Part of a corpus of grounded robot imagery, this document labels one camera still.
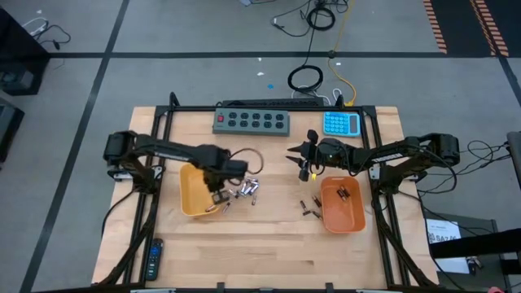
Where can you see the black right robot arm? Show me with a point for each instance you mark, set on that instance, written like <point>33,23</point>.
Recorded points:
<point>386,156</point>

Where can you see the black aluminium table frame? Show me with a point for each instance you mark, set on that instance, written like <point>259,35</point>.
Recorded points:
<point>264,108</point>

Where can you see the blue calculator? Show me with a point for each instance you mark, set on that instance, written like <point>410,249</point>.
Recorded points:
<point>342,124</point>

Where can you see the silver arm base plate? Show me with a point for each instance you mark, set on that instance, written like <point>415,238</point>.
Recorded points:
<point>118,176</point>
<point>375,173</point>

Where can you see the dark screws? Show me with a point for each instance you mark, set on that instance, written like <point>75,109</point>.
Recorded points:
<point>317,201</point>

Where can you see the grey power strip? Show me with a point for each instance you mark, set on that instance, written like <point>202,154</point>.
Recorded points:
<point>252,130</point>

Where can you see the grey panel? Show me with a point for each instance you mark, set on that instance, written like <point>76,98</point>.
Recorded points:
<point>515,158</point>

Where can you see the black orange-striped floor mat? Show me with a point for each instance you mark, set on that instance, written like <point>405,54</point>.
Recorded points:
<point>456,24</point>

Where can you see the black equipment case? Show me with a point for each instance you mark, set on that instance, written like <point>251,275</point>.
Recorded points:
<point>8,126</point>

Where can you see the black power strip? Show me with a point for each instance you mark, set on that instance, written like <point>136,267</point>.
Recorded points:
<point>272,102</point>

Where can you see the black remote control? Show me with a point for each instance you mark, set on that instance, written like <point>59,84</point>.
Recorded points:
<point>154,260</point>

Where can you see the black copper-top battery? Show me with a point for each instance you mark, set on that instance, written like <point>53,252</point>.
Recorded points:
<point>341,194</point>
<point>303,204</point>
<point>346,191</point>
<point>317,215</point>
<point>307,212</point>

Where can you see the black cabinet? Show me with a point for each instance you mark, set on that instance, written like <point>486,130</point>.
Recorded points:
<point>16,49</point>

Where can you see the red object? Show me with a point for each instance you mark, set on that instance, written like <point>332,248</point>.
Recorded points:
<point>496,290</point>

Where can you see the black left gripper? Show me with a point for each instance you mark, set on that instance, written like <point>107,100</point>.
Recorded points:
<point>228,171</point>

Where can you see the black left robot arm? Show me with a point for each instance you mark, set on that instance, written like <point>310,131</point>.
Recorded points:
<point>163,149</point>

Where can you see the black side desk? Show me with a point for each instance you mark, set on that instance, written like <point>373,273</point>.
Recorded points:
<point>480,244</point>

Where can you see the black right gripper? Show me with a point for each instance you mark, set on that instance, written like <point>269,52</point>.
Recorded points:
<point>329,154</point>

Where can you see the orange plastic bin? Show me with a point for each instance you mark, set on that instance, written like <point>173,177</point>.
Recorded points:
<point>342,217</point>

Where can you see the white paper sign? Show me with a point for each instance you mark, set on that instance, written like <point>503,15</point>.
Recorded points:
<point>441,228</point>

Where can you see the silver battery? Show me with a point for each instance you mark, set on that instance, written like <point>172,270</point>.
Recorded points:
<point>254,199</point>
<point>243,188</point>
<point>211,208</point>
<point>226,207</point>
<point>255,188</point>
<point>252,180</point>
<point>248,190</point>
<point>235,192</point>

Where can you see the yellow plastic bin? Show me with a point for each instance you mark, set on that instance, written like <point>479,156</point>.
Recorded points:
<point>193,191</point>

